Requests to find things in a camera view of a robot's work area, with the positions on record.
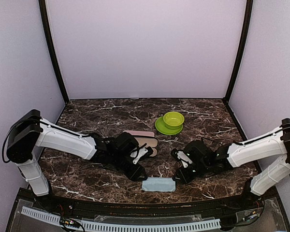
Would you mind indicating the black table front rail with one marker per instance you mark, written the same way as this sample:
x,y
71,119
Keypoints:
x,y
220,208

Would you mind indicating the white slotted cable duct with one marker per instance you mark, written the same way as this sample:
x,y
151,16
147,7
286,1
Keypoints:
x,y
124,224

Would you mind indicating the right black frame post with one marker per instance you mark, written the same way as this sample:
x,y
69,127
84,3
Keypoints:
x,y
240,51

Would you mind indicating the green plate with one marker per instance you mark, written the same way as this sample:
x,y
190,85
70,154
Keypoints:
x,y
161,127

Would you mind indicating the green bowl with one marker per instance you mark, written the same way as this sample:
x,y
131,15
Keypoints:
x,y
173,120

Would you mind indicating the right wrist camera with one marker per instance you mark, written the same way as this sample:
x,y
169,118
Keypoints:
x,y
180,156

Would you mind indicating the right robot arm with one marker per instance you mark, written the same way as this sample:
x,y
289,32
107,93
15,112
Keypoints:
x,y
198,160

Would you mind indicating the black sunglasses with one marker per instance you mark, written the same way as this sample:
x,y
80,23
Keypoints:
x,y
211,144

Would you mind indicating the black frame post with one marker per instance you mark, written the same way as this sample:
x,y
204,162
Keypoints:
x,y
240,51
51,50

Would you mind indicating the pink glasses case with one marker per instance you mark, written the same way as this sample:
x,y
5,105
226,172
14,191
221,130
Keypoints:
x,y
140,133

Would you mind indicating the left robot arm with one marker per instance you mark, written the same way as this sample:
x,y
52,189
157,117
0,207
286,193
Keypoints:
x,y
32,131

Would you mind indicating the left black frame post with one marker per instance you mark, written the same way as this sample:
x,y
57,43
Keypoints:
x,y
51,50

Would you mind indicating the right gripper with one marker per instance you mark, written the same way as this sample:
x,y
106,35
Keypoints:
x,y
185,178

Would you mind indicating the black glasses case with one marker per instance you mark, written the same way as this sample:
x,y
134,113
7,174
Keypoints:
x,y
146,141

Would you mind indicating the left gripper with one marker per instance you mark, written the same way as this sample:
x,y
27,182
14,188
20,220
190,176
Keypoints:
x,y
138,171

